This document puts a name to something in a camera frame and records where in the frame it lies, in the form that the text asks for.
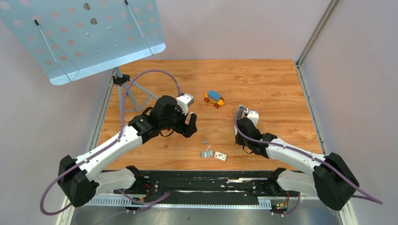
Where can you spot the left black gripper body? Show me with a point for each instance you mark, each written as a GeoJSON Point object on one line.
{"type": "Point", "coordinates": [176, 122]}

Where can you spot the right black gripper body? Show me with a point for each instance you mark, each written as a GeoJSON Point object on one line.
{"type": "Point", "coordinates": [243, 141]}

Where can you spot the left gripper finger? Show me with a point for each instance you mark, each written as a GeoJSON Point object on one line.
{"type": "Point", "coordinates": [192, 119]}
{"type": "Point", "coordinates": [188, 130]}

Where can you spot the white staple box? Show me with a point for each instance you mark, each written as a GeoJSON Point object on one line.
{"type": "Point", "coordinates": [220, 156]}

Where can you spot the grey white stapler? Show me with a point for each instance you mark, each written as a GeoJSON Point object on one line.
{"type": "Point", "coordinates": [242, 111]}

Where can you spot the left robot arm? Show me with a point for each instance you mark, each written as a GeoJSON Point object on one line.
{"type": "Point", "coordinates": [84, 176]}

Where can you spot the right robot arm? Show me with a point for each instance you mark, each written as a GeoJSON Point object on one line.
{"type": "Point", "coordinates": [326, 176]}

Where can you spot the toy brick car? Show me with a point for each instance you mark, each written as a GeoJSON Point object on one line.
{"type": "Point", "coordinates": [215, 98]}

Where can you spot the blue perforated music stand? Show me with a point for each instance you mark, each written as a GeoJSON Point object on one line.
{"type": "Point", "coordinates": [74, 39]}

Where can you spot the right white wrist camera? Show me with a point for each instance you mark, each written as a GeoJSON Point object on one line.
{"type": "Point", "coordinates": [253, 116]}

